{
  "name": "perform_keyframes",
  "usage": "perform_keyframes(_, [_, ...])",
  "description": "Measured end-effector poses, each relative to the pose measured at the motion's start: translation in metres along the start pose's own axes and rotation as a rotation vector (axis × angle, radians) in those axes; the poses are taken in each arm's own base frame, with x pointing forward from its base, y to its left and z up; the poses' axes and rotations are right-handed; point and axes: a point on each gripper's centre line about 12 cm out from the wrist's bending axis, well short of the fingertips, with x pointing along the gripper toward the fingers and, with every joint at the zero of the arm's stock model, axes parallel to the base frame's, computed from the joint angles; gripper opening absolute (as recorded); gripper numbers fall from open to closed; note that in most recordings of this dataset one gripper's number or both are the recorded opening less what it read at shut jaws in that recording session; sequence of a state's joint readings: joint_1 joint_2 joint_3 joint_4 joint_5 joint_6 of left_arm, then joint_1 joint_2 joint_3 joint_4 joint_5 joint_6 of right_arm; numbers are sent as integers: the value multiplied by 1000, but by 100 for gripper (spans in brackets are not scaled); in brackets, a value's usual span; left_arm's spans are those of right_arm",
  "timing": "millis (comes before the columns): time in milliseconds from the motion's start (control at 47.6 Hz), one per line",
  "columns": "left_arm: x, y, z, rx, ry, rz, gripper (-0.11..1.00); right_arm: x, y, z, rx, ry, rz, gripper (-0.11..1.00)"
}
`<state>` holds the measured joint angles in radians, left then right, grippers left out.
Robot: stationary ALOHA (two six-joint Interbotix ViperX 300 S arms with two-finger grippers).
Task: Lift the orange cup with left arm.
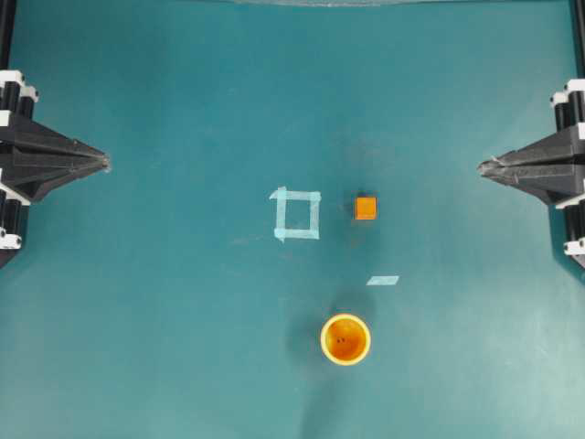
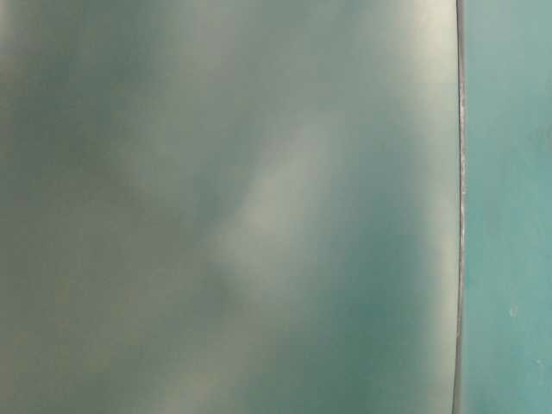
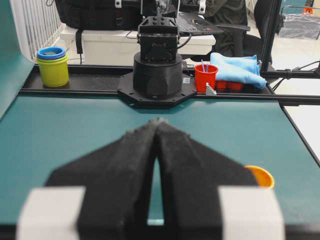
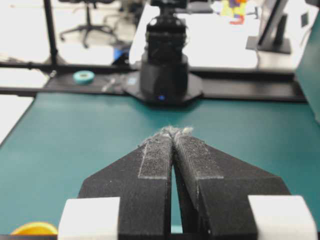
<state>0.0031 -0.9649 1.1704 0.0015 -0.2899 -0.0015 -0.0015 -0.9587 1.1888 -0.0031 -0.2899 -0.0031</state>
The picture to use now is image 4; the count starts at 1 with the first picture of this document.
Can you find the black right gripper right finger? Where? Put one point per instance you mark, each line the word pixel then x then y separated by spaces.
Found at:
pixel 224 198

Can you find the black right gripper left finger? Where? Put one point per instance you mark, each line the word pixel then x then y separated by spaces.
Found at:
pixel 127 200

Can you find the yellow cup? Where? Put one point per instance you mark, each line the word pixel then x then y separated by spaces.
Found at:
pixel 35 228

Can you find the teal tape roll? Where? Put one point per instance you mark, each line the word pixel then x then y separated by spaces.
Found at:
pixel 83 77

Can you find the black tripod pole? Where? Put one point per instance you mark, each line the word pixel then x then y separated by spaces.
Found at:
pixel 54 56

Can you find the black monitor stand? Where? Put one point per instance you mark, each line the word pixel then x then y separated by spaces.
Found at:
pixel 271 36

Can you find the black office chair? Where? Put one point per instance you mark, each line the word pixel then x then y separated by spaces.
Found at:
pixel 88 26

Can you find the colourful toy blocks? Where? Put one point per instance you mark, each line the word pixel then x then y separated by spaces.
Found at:
pixel 235 9

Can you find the black camera on round base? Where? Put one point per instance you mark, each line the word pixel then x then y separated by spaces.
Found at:
pixel 164 77

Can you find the black table frame rail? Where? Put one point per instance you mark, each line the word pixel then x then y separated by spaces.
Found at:
pixel 123 80

